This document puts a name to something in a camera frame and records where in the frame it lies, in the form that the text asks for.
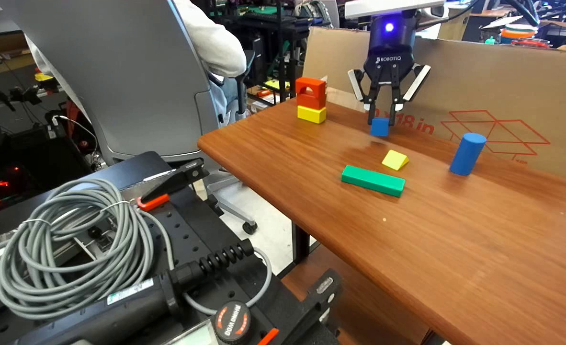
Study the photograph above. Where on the grey office chair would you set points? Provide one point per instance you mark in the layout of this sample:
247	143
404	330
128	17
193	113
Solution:
134	81

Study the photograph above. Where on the blue cylinder block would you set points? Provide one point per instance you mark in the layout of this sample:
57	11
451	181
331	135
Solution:
466	154

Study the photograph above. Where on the black round knob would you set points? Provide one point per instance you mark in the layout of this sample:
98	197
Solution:
232	322

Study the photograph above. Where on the black metal shelf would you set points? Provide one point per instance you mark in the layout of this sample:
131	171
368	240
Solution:
273	28

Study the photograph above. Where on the yellow rectangular block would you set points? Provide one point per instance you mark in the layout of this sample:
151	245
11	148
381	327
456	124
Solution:
311	114

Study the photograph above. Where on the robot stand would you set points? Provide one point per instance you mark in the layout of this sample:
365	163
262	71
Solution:
197	230

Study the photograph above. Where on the black computer case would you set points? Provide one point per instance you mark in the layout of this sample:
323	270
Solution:
19	167

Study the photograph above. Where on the orange arch block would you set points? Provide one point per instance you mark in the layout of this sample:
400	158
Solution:
311	92

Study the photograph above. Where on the green flat long block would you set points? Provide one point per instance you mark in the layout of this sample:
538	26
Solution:
372	180

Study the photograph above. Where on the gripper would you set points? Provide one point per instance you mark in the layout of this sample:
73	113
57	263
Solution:
389	57

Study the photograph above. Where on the blue cube block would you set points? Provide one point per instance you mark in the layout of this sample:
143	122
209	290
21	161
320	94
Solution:
379	127

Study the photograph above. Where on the yellow wedge block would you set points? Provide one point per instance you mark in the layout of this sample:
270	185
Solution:
394	160

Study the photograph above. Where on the cardboard box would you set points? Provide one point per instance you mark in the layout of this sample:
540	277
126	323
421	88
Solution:
503	86

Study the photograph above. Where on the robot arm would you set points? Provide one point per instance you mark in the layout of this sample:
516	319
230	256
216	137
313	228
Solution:
388	6

